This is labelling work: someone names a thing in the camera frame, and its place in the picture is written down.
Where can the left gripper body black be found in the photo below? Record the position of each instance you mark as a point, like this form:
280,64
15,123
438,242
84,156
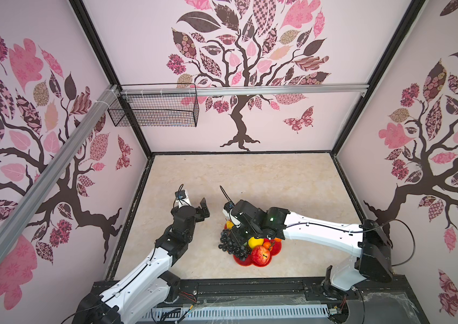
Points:
200,217

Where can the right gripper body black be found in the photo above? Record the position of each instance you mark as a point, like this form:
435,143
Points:
238,226

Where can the yellow lemon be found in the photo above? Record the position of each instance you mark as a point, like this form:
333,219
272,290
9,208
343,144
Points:
255,242

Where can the small yellow fruit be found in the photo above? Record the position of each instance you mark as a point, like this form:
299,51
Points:
229,224

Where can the red flower-shaped bowl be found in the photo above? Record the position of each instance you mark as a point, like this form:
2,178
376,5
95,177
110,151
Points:
276,249

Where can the black grape bunch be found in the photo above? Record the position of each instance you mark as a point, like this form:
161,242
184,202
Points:
230,243

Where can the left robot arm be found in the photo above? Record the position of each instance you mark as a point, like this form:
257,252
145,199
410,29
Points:
151,282

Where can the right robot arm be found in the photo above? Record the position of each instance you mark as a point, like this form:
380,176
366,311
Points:
368,248

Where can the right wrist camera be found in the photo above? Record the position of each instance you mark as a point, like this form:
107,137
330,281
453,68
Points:
227,210

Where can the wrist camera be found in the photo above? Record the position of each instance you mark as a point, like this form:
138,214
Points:
182,198
227,210

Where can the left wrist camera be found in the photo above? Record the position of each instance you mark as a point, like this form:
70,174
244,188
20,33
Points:
182,198

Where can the white slotted cable duct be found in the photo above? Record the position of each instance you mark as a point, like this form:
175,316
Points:
217,314

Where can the black wire basket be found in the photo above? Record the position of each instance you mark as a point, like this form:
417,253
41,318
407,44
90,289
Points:
156,105

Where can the aluminium rail back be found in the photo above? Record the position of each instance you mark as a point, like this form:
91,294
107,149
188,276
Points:
248,90

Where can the aluminium rail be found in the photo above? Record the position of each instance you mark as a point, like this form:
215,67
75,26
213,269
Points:
29,204
248,90

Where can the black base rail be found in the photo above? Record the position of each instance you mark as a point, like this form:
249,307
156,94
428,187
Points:
368,302

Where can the aluminium rail left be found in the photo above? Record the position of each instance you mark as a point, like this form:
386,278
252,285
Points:
29,204

